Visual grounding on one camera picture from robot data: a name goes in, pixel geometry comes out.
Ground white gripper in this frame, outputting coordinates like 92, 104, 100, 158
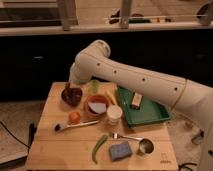
65, 63, 91, 90

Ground orange bowl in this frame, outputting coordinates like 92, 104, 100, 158
84, 94, 109, 116

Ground green tray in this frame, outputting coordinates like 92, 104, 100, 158
117, 86, 171, 127

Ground green grapes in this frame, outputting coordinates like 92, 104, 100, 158
88, 79, 100, 94

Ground metal measuring cup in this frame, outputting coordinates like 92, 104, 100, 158
110, 132, 154, 155

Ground small wooden block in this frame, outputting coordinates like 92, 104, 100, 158
131, 93, 143, 109

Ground dark purple bowl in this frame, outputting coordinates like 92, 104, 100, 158
61, 88, 83, 107

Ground white cup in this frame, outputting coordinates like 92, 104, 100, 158
107, 105, 123, 125

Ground wooden table board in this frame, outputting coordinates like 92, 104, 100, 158
26, 82, 178, 171

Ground orange tomato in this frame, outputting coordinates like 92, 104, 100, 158
69, 112, 81, 124

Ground black-tipped brush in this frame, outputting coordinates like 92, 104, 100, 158
54, 120, 99, 132

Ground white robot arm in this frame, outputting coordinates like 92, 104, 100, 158
69, 40, 213, 171

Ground green chili pepper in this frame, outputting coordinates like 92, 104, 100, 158
92, 135, 108, 164

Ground blue sponge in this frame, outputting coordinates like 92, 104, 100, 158
109, 141, 132, 161

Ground purple white lid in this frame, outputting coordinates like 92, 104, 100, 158
88, 102, 106, 114

